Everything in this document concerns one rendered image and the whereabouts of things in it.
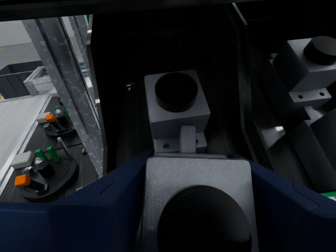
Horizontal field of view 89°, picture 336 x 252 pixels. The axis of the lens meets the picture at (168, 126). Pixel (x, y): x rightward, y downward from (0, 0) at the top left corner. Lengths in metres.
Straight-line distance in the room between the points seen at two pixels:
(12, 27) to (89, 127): 10.82
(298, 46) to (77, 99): 0.22
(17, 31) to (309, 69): 10.92
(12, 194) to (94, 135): 0.45
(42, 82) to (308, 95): 1.40
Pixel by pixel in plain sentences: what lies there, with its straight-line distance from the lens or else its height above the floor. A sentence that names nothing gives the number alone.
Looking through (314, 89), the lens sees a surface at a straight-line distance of 0.24.
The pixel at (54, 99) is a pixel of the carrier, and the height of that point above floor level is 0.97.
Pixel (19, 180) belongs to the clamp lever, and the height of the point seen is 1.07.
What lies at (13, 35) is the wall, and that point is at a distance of 11.03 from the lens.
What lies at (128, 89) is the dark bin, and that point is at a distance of 0.22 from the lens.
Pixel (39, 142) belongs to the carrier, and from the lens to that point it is 0.75.
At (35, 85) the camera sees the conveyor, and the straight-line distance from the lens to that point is 1.46.
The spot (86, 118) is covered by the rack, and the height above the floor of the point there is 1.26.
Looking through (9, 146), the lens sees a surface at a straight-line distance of 1.04.
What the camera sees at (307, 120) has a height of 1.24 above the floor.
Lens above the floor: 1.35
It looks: 37 degrees down
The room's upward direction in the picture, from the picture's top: 4 degrees counter-clockwise
